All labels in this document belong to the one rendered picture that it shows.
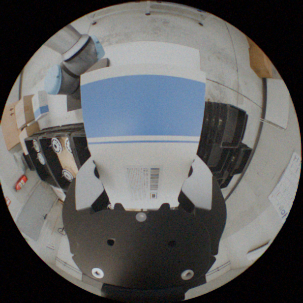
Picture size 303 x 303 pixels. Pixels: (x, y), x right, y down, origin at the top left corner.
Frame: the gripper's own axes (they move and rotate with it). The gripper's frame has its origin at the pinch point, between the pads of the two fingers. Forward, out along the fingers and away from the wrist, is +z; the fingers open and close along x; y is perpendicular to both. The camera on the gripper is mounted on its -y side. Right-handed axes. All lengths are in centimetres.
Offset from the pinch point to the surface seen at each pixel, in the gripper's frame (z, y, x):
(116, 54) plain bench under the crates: 41, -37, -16
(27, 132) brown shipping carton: 26, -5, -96
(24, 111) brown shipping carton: 26, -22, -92
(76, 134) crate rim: 17.8, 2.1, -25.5
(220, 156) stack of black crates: 72, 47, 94
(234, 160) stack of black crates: 56, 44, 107
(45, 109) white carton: 38, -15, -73
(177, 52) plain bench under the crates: 41, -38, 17
